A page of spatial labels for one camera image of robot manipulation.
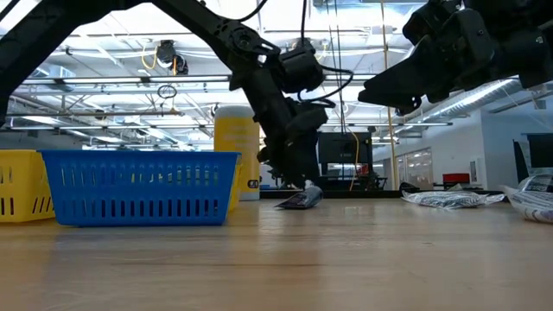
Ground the white packet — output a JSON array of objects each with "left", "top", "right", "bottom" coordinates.
[{"left": 499, "top": 173, "right": 553, "bottom": 225}]

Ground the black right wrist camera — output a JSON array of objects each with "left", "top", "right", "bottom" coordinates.
[{"left": 402, "top": 0, "right": 467, "bottom": 47}]

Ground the yellow wipes canister white lid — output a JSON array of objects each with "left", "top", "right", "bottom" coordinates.
[{"left": 213, "top": 105, "right": 262, "bottom": 202}]

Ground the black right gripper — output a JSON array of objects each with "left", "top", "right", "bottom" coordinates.
[{"left": 357, "top": 8, "right": 524, "bottom": 114}]

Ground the black aluminium table frame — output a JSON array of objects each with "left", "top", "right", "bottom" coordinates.
[{"left": 258, "top": 188, "right": 553, "bottom": 200}]

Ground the red box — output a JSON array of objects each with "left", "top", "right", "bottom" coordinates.
[{"left": 442, "top": 172, "right": 471, "bottom": 185}]

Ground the black monitor screen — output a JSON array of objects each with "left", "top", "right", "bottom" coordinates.
[{"left": 527, "top": 133, "right": 553, "bottom": 176}]

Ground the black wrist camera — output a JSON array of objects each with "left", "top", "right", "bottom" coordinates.
[
  {"left": 402, "top": 0, "right": 467, "bottom": 47},
  {"left": 276, "top": 41, "right": 326, "bottom": 94}
]

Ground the blue plastic basket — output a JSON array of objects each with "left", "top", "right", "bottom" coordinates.
[{"left": 37, "top": 149, "right": 242, "bottom": 228}]

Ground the yellow plastic basket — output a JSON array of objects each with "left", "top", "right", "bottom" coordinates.
[{"left": 0, "top": 149, "right": 56, "bottom": 225}]

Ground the black leaning panel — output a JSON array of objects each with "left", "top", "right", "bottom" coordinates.
[{"left": 512, "top": 138, "right": 531, "bottom": 185}]

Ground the black ceiling cord reel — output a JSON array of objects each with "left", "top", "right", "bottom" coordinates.
[{"left": 155, "top": 39, "right": 190, "bottom": 77}]

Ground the black hanging cable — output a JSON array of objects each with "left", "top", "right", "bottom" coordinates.
[{"left": 327, "top": 16, "right": 347, "bottom": 136}]

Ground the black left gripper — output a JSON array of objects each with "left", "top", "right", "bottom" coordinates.
[{"left": 254, "top": 77, "right": 330, "bottom": 190}]

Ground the black monitor on stand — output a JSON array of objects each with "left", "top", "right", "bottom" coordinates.
[{"left": 317, "top": 131, "right": 374, "bottom": 165}]

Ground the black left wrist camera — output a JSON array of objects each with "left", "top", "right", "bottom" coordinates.
[{"left": 276, "top": 41, "right": 326, "bottom": 94}]

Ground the yellow hanging cable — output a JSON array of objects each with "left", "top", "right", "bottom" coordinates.
[{"left": 379, "top": 0, "right": 401, "bottom": 191}]

